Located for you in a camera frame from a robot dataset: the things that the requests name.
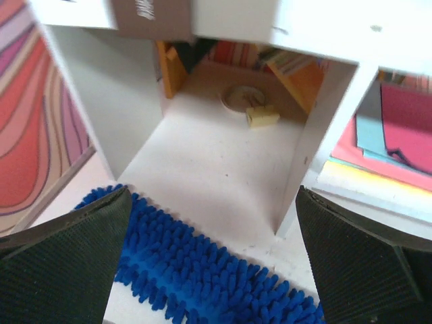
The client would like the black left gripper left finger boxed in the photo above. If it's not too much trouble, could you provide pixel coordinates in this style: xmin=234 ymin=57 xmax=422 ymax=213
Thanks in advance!
xmin=1 ymin=187 xmax=132 ymax=323

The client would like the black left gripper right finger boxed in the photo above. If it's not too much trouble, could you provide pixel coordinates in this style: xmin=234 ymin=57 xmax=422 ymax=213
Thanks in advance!
xmin=295 ymin=187 xmax=431 ymax=323

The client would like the blue microfiber duster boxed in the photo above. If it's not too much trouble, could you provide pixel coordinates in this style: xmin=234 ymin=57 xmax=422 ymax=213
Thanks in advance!
xmin=73 ymin=184 xmax=327 ymax=324

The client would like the white wooden bookshelf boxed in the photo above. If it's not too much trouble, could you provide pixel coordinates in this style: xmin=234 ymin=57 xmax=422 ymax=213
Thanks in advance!
xmin=13 ymin=0 xmax=432 ymax=237

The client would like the stack of coloured paper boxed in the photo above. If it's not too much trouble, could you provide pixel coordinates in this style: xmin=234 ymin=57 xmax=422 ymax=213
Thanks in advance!
xmin=320 ymin=82 xmax=432 ymax=196

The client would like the yellow sticky note pad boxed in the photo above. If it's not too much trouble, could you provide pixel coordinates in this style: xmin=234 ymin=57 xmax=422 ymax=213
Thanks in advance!
xmin=246 ymin=105 xmax=280 ymax=128

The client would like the brown book Fredonia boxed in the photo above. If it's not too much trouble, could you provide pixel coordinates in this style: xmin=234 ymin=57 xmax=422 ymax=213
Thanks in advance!
xmin=111 ymin=0 xmax=194 ymax=43

